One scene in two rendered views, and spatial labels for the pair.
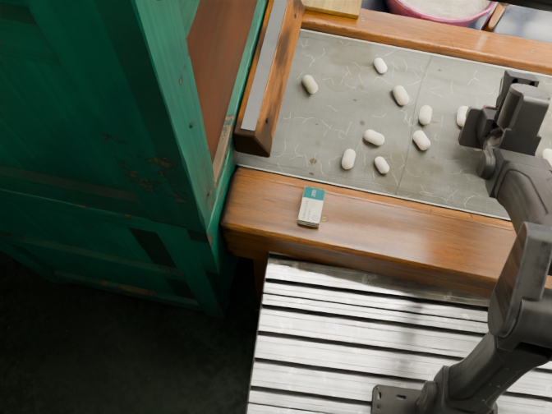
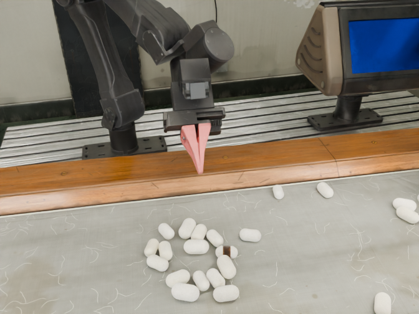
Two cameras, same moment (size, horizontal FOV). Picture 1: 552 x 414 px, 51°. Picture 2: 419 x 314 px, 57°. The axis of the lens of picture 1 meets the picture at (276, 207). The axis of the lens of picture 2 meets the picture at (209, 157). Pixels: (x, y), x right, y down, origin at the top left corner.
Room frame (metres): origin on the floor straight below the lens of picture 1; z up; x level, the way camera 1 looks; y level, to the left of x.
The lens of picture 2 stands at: (0.79, -0.94, 1.19)
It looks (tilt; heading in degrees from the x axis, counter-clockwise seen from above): 34 degrees down; 161
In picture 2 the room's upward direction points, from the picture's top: straight up
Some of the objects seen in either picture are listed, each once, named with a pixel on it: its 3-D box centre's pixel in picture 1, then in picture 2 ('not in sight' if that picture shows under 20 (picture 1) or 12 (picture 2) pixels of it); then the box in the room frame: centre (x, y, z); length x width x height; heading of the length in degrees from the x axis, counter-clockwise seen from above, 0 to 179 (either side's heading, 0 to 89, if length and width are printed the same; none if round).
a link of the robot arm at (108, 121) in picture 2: not in sight; (123, 113); (-0.02, -0.86, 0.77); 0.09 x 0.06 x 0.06; 120
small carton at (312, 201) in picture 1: (311, 206); not in sight; (0.33, -0.06, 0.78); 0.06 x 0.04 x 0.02; 171
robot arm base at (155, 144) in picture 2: not in sight; (123, 136); (-0.03, -0.87, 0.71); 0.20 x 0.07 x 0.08; 85
